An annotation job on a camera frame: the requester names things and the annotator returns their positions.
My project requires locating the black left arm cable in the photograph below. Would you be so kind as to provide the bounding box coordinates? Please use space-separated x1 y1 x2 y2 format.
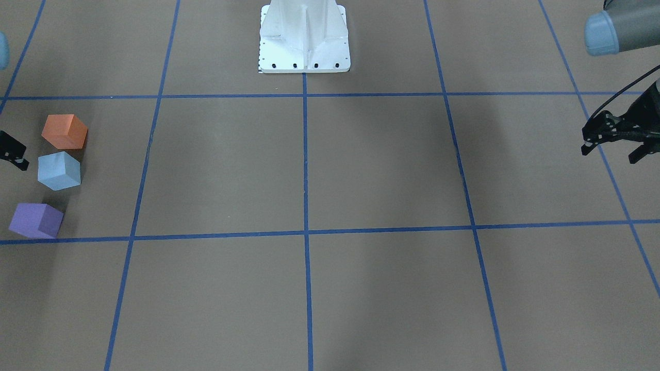
588 64 660 122

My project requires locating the light blue foam block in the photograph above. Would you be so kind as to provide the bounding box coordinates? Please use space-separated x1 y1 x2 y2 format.
37 151 81 191

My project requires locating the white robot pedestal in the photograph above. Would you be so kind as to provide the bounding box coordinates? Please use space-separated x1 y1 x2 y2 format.
258 1 351 74

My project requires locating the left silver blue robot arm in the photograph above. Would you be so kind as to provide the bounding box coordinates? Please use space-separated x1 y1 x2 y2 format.
584 1 659 56

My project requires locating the purple foam block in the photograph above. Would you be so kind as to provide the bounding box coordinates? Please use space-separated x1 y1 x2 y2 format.
9 204 64 239

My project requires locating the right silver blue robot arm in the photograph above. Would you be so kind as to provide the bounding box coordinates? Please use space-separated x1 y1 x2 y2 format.
1 31 30 172

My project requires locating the orange foam block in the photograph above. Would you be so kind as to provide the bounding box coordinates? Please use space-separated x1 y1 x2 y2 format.
41 114 89 150

